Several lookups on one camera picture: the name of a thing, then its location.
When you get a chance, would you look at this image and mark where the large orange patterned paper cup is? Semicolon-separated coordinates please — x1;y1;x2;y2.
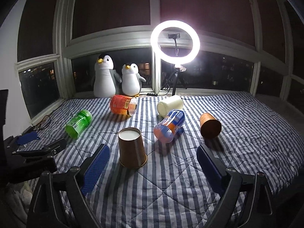
118;127;147;169

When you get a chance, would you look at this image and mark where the small orange paper cup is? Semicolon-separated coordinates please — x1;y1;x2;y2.
200;113;222;139

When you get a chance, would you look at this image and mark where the green plastic cup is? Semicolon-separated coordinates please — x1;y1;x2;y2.
65;110;92;139

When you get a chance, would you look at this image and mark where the white plastic cup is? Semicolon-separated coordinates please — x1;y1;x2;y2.
157;95;183;117

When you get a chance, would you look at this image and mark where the blue white striped quilt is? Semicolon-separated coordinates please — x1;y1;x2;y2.
26;92;303;227

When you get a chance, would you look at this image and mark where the large penguin plush toy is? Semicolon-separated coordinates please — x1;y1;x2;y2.
93;54;122;98

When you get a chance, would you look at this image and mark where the black power strip on sill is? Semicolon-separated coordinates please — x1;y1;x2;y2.
146;93;158;97

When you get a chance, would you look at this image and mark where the small penguin plush toy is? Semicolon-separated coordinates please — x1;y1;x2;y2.
122;63;146;96

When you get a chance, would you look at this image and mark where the black ring light tripod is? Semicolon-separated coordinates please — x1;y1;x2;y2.
161;33;188;96

